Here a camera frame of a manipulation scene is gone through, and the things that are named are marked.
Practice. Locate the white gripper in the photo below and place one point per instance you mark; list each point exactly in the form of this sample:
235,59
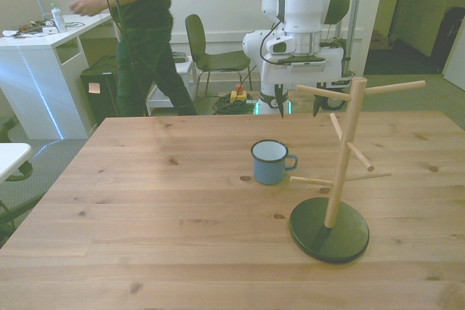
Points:
332,67

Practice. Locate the blue enamel mug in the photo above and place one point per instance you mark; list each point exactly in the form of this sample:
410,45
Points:
267,172

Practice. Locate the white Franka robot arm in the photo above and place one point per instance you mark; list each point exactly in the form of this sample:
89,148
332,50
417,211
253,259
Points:
303,5

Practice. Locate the wooden mug tree black base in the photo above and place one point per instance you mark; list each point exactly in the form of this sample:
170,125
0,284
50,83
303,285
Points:
330,244

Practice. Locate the yellow emergency stop button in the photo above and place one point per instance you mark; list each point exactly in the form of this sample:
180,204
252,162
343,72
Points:
238,96

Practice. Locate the small white side table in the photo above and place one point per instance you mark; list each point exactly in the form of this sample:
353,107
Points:
186,70

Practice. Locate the dark chair metal legs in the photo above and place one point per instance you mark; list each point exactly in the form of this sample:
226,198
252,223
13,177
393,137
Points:
196,41

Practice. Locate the small grey device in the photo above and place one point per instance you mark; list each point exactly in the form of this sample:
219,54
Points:
180,58

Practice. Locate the person in dark clothes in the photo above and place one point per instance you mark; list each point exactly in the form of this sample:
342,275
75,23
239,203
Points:
145,52

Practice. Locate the orange sticky note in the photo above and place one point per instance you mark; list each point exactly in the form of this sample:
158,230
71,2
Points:
94,88

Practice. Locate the plastic bottle green cap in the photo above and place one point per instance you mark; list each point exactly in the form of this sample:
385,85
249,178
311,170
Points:
59,19

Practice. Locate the small white box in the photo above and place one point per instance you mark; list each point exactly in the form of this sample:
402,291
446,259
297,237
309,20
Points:
49,30

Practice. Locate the white desk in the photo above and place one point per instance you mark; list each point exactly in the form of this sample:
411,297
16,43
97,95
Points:
32,70

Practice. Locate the dark chair base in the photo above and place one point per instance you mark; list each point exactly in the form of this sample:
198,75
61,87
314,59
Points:
24,171

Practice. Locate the desk tool clutter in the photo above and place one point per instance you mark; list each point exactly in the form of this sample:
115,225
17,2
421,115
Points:
25,30

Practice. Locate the white rounded tabletop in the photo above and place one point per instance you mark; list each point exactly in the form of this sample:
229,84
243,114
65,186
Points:
12,159

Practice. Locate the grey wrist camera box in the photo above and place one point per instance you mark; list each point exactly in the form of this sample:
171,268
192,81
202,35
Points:
305,66

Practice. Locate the black camera tripod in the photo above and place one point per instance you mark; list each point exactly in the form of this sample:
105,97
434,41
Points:
117,5

